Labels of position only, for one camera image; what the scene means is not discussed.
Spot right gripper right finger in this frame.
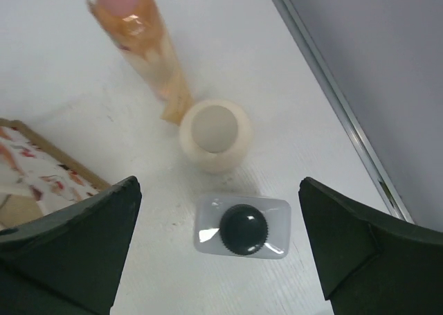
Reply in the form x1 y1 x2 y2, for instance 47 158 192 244
298 177 442 314

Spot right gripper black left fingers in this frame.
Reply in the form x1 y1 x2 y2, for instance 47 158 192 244
1 176 142 314

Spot brown canvas bag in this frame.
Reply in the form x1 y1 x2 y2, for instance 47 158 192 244
1 118 110 231

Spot white bottle grey cap front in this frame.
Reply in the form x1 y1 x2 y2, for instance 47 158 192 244
193 193 291 260

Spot cream wide-cap bottle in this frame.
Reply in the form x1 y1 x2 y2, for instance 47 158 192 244
179 99 253 174

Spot peach pink-capped bottle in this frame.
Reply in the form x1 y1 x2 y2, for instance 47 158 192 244
85 0 195 103

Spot right aluminium frame post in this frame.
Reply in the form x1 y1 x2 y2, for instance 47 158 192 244
272 0 415 224

